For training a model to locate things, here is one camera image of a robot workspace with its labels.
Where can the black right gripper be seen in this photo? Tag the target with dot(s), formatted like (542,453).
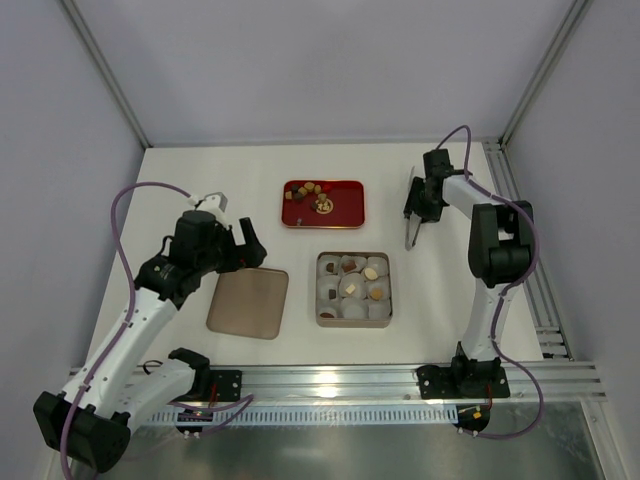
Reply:
(415,206)

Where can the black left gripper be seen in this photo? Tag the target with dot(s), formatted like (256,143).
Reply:
(239,247)

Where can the metal tongs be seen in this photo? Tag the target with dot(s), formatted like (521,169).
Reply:
(413,232)

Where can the gold tin lid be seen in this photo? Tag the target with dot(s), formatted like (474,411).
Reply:
(249,303)

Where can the tan round chocolate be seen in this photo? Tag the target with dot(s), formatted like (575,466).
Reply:
(370,273)

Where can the brown cube chocolate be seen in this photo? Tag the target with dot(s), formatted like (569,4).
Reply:
(349,266)

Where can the brown leaf chocolate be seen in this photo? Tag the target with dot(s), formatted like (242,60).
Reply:
(377,294)

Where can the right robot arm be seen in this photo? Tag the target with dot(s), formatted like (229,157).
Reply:
(502,252)

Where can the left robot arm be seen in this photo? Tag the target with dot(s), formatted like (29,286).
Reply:
(91,420)

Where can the red tray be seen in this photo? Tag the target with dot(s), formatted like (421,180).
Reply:
(323,204)

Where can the gold tin box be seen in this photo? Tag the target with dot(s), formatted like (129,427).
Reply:
(358,310)

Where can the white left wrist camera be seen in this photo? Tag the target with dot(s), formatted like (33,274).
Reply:
(213,203)

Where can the aluminium rail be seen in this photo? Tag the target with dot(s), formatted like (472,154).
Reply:
(333,395)

